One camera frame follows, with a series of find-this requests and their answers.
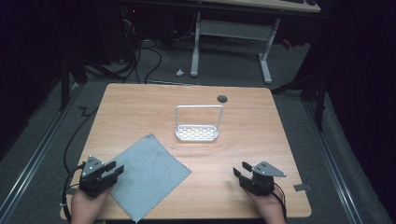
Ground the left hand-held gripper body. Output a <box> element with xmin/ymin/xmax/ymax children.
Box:
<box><xmin>78</xmin><ymin>155</ymin><xmax>119</xmax><ymax>199</ymax></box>

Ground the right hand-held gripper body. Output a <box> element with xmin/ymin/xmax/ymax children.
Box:
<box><xmin>239</xmin><ymin>161</ymin><xmax>288</xmax><ymax>197</ymax></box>

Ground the grey cloth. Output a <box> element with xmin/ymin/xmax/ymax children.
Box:
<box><xmin>109</xmin><ymin>133</ymin><xmax>192</xmax><ymax>224</ymax></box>

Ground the white towel rack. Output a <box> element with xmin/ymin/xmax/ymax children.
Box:
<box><xmin>174</xmin><ymin>104</ymin><xmax>224</xmax><ymax>143</ymax></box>

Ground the person's right hand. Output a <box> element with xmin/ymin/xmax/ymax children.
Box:
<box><xmin>243</xmin><ymin>183</ymin><xmax>288</xmax><ymax>224</ymax></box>

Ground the person's left hand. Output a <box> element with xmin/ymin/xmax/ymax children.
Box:
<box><xmin>70</xmin><ymin>186</ymin><xmax>113</xmax><ymax>224</ymax></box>

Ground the black stand leg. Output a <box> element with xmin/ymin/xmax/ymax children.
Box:
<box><xmin>59</xmin><ymin>46</ymin><xmax>88</xmax><ymax>112</ymax></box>
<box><xmin>271</xmin><ymin>71</ymin><xmax>328</xmax><ymax>133</ymax></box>

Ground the white-legged desk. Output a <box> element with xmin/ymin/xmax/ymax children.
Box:
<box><xmin>190</xmin><ymin>0</ymin><xmax>321</xmax><ymax>85</ymax></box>

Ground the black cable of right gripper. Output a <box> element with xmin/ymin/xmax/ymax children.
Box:
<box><xmin>270</xmin><ymin>182</ymin><xmax>288</xmax><ymax>222</ymax></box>

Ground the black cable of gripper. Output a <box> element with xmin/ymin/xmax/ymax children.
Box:
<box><xmin>61</xmin><ymin>106</ymin><xmax>101</xmax><ymax>224</ymax></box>
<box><xmin>270</xmin><ymin>182</ymin><xmax>288</xmax><ymax>222</ymax></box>

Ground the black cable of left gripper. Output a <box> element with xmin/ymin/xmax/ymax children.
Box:
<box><xmin>61</xmin><ymin>106</ymin><xmax>101</xmax><ymax>224</ymax></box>

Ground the metal floor rail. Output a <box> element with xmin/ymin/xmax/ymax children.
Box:
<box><xmin>0</xmin><ymin>81</ymin><xmax>86</xmax><ymax>216</ymax></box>
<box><xmin>303</xmin><ymin>100</ymin><xmax>363</xmax><ymax>224</ymax></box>

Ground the bundle of black cables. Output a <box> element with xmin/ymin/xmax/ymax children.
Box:
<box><xmin>83</xmin><ymin>6</ymin><xmax>200</xmax><ymax>85</ymax></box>

